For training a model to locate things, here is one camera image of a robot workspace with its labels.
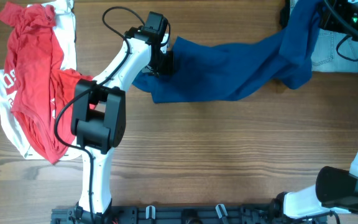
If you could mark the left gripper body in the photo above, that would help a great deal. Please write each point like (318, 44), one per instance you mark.
(162, 65)

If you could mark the blue t-shirt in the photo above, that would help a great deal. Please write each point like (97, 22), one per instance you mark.
(231, 72)

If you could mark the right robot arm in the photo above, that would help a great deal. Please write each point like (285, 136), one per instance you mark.
(335, 190)

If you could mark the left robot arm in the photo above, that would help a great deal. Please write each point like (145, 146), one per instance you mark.
(99, 111)

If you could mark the folded light blue jeans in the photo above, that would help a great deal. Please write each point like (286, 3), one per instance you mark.
(325, 57)

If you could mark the white t-shirt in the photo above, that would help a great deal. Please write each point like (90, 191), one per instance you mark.
(65, 33)

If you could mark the red t-shirt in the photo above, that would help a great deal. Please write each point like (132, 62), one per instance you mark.
(42, 87)

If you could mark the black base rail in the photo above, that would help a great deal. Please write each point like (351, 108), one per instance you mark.
(244, 214)

